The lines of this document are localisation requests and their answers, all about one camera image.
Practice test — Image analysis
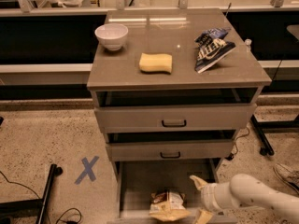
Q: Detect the bottom grey drawer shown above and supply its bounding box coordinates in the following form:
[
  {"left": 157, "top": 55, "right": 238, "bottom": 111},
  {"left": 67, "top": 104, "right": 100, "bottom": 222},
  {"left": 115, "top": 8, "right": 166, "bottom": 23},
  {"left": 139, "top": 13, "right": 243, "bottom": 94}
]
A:
[{"left": 107, "top": 158, "right": 238, "bottom": 224}]

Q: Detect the yellow sponge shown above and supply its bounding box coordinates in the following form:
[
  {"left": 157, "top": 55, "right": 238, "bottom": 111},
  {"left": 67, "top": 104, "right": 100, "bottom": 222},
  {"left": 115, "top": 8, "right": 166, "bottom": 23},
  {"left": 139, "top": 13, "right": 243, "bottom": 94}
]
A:
[{"left": 139, "top": 53, "right": 172, "bottom": 73}]

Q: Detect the grey drawer cabinet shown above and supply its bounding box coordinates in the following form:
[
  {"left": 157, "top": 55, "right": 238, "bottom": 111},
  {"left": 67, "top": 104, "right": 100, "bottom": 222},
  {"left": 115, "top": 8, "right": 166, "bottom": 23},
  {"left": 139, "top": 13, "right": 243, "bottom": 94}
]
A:
[{"left": 86, "top": 8, "right": 273, "bottom": 224}]

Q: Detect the brown chip bag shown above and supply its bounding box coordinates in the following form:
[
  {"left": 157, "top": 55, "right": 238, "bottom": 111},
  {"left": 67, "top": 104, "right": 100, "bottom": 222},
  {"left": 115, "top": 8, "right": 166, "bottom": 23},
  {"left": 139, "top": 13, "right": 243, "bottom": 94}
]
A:
[{"left": 149, "top": 190, "right": 191, "bottom": 222}]

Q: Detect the middle grey drawer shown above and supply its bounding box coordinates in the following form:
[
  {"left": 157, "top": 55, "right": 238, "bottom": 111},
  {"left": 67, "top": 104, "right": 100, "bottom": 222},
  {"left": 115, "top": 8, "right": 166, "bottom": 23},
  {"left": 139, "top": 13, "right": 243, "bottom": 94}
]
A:
[{"left": 106, "top": 140, "right": 234, "bottom": 161}]

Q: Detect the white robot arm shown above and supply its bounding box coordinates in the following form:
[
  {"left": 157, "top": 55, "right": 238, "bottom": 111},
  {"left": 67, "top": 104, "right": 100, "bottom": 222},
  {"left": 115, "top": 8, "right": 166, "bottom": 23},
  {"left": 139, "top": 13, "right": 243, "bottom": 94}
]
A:
[{"left": 190, "top": 174, "right": 299, "bottom": 224}]

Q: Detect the white sneaker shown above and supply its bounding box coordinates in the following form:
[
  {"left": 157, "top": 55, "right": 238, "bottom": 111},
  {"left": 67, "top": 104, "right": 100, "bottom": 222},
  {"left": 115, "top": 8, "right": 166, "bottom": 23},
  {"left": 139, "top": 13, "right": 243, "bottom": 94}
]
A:
[{"left": 274, "top": 163, "right": 299, "bottom": 193}]

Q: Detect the black stand leg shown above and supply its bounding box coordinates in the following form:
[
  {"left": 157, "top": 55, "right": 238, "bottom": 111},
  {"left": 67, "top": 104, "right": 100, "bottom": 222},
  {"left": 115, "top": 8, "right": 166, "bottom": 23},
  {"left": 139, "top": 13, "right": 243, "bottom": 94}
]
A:
[
  {"left": 250, "top": 115, "right": 299, "bottom": 156},
  {"left": 0, "top": 164, "right": 63, "bottom": 224}
]

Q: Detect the grey drawer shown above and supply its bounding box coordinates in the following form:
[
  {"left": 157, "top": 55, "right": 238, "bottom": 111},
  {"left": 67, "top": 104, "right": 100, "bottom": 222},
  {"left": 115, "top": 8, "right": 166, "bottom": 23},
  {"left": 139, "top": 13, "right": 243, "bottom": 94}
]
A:
[
  {"left": 94, "top": 105, "right": 257, "bottom": 133},
  {"left": 106, "top": 140, "right": 234, "bottom": 161},
  {"left": 107, "top": 158, "right": 238, "bottom": 224}
]

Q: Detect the blue chip bag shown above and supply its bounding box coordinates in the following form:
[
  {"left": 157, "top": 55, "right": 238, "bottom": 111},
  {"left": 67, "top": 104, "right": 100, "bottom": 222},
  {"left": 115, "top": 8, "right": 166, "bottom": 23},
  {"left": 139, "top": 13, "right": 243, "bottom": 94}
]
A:
[{"left": 194, "top": 28, "right": 235, "bottom": 74}]

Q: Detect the white bowl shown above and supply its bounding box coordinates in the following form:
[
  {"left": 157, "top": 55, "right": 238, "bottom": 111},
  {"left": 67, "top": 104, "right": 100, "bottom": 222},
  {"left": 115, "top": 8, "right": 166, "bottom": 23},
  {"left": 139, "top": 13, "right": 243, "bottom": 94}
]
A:
[{"left": 94, "top": 23, "right": 128, "bottom": 51}]

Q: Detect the small clear bottle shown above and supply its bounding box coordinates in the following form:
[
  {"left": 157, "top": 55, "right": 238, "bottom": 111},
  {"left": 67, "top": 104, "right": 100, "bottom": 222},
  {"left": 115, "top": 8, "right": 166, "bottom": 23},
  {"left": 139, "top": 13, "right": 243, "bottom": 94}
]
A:
[{"left": 244, "top": 38, "right": 252, "bottom": 52}]

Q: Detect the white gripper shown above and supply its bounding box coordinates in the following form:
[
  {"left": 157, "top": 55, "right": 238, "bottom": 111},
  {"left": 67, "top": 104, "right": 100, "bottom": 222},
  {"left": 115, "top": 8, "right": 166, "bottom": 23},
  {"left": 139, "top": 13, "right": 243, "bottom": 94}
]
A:
[{"left": 190, "top": 175, "right": 237, "bottom": 224}]

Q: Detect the blue tape cross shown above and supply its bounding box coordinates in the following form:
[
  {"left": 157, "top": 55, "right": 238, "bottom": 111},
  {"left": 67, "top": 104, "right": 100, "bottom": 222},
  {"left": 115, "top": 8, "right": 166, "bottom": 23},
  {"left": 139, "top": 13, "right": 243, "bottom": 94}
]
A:
[{"left": 75, "top": 156, "right": 99, "bottom": 185}]

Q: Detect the black stand leg right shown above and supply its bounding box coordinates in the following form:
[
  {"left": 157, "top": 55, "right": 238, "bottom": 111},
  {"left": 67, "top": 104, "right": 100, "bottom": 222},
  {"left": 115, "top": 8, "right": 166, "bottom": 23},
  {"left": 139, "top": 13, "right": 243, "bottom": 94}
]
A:
[{"left": 250, "top": 115, "right": 299, "bottom": 156}]

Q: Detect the top grey drawer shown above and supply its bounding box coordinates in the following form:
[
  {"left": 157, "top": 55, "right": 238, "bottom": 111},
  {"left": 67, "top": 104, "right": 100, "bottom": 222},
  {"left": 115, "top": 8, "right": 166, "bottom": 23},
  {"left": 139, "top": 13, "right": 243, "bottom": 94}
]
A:
[{"left": 94, "top": 105, "right": 257, "bottom": 133}]

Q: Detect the black floor cable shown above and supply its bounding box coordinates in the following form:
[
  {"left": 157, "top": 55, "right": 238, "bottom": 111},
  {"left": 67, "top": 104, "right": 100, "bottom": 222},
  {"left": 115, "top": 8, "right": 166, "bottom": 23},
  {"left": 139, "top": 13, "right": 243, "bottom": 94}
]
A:
[{"left": 0, "top": 170, "right": 83, "bottom": 224}]

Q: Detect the black stand leg left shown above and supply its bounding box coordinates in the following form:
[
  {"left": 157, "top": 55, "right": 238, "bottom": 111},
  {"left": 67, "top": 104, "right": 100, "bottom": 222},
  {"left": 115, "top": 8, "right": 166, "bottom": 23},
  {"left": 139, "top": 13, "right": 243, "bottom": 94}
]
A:
[{"left": 0, "top": 164, "right": 63, "bottom": 224}]

